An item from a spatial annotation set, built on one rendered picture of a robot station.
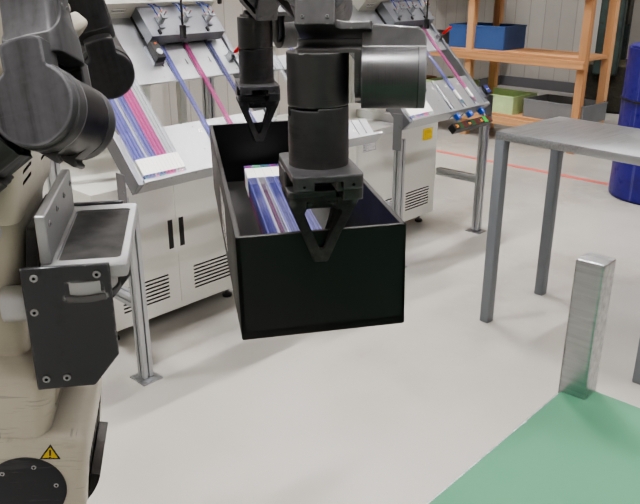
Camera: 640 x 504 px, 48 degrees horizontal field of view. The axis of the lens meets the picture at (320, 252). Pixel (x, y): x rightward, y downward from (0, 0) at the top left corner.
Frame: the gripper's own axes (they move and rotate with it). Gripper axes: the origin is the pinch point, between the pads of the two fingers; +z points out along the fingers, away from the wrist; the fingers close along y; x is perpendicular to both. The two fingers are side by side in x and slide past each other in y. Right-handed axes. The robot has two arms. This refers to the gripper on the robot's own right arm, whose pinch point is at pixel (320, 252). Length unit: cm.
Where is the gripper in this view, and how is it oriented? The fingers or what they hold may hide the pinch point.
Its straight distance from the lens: 72.7
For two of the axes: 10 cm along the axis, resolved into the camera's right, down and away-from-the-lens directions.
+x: -9.8, 0.8, -1.7
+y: -1.8, -3.5, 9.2
